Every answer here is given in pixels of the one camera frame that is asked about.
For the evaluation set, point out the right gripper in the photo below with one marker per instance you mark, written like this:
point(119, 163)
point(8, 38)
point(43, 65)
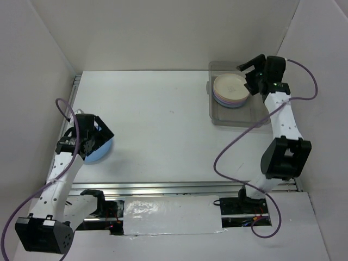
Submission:
point(259, 59)

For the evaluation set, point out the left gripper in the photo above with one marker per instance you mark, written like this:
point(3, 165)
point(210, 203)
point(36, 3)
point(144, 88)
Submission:
point(104, 134)

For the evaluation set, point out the blue plate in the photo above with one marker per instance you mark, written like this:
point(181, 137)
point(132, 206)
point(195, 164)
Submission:
point(99, 153)

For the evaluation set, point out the cream plate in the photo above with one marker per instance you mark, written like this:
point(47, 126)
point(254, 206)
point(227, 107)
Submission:
point(230, 86)

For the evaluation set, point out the yellow plate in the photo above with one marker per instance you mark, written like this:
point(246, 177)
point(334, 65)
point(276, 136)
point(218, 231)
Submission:
point(230, 100)

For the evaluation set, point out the purple plate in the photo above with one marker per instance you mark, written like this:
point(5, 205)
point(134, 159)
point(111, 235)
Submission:
point(234, 105)
point(227, 102)

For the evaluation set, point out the pink plate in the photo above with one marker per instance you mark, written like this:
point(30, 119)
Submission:
point(230, 104)

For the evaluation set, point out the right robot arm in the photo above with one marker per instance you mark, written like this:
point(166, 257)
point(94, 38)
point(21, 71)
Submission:
point(285, 157)

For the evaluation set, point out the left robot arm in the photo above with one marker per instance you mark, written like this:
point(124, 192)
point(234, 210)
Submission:
point(52, 222)

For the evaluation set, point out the white taped panel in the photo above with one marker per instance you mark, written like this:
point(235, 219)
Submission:
point(171, 215)

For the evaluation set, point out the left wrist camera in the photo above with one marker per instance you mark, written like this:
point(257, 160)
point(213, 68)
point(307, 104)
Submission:
point(76, 112)

